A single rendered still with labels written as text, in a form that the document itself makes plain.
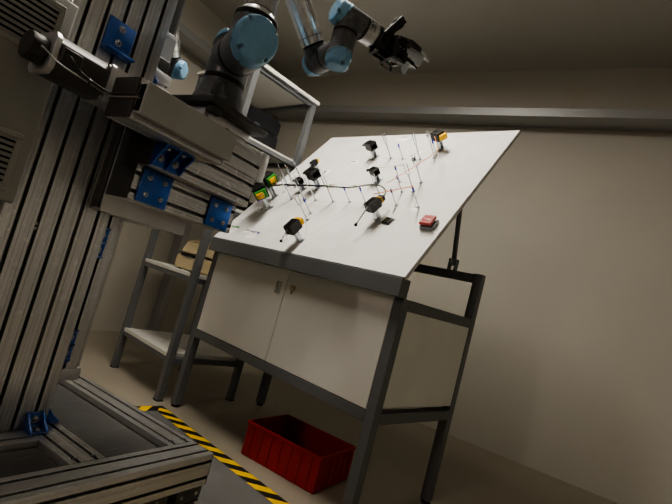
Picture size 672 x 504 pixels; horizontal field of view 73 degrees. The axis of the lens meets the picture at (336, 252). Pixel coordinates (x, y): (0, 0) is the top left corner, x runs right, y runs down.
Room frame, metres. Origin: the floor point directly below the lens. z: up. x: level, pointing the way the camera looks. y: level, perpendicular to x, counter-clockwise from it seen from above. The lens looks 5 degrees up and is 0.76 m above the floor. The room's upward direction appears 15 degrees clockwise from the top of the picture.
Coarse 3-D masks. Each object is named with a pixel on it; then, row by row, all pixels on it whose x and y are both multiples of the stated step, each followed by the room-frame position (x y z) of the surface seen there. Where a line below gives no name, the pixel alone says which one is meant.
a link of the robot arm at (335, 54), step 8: (336, 32) 1.28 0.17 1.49; (344, 32) 1.27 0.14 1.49; (352, 32) 1.28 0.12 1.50; (336, 40) 1.27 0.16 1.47; (344, 40) 1.27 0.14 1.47; (352, 40) 1.28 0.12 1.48; (320, 48) 1.34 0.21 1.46; (328, 48) 1.29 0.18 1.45; (336, 48) 1.27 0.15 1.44; (344, 48) 1.27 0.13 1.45; (352, 48) 1.29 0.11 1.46; (320, 56) 1.34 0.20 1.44; (328, 56) 1.28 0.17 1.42; (336, 56) 1.27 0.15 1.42; (344, 56) 1.27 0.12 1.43; (328, 64) 1.30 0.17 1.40; (336, 64) 1.29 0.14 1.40; (344, 64) 1.28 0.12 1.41
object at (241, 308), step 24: (216, 264) 2.32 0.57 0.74; (240, 264) 2.19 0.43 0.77; (264, 264) 2.08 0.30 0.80; (216, 288) 2.28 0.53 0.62; (240, 288) 2.16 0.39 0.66; (264, 288) 2.05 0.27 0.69; (216, 312) 2.25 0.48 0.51; (240, 312) 2.13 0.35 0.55; (264, 312) 2.02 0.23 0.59; (216, 336) 2.21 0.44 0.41; (240, 336) 2.09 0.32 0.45; (264, 336) 1.99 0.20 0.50; (264, 360) 1.96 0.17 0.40
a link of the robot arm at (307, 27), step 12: (288, 0) 1.32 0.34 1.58; (300, 0) 1.31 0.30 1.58; (300, 12) 1.33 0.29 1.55; (312, 12) 1.34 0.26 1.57; (300, 24) 1.34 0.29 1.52; (312, 24) 1.34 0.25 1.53; (300, 36) 1.36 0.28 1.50; (312, 36) 1.35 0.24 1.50; (312, 48) 1.36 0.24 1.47; (312, 60) 1.38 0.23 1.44; (312, 72) 1.42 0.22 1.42; (324, 72) 1.42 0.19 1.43
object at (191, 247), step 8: (192, 240) 2.60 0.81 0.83; (184, 248) 2.57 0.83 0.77; (192, 248) 2.53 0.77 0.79; (184, 256) 2.52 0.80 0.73; (192, 256) 2.47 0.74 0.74; (208, 256) 2.48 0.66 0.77; (176, 264) 2.55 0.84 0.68; (184, 264) 2.50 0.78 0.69; (192, 264) 2.46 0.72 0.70; (208, 264) 2.49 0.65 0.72; (200, 272) 2.47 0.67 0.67
